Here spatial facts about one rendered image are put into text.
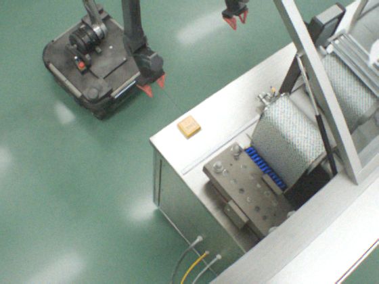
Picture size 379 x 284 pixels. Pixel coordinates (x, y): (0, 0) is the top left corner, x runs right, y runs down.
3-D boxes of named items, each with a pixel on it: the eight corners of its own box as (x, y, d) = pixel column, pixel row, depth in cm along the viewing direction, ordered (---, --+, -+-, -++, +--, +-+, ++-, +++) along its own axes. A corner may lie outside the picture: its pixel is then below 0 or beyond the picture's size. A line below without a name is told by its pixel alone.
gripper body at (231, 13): (248, 7, 198) (243, -7, 193) (232, 19, 195) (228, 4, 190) (237, 5, 202) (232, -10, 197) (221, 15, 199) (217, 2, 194)
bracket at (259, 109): (253, 126, 200) (269, 90, 172) (263, 138, 198) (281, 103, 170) (245, 133, 199) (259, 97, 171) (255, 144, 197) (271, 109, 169)
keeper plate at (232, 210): (227, 207, 184) (231, 199, 174) (243, 226, 181) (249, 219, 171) (222, 211, 183) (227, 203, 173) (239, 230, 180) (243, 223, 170)
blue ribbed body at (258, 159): (250, 148, 184) (252, 144, 181) (286, 189, 178) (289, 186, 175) (243, 153, 183) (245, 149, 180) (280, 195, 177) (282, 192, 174)
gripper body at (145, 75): (164, 72, 181) (158, 56, 176) (145, 87, 178) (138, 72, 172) (154, 67, 185) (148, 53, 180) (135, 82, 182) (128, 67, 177)
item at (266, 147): (250, 143, 183) (260, 122, 166) (290, 188, 177) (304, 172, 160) (249, 144, 183) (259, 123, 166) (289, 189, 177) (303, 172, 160)
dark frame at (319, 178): (267, 136, 199) (279, 114, 181) (319, 194, 190) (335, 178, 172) (255, 145, 196) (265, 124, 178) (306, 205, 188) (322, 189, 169)
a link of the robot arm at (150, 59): (139, 30, 171) (122, 42, 168) (158, 36, 164) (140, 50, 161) (149, 55, 179) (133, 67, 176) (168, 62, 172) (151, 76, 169)
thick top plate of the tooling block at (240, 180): (233, 147, 188) (235, 140, 182) (299, 223, 177) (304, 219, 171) (202, 170, 183) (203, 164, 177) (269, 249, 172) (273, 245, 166)
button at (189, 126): (189, 116, 199) (190, 113, 197) (200, 128, 198) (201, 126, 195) (176, 125, 197) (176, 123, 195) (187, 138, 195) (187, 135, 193)
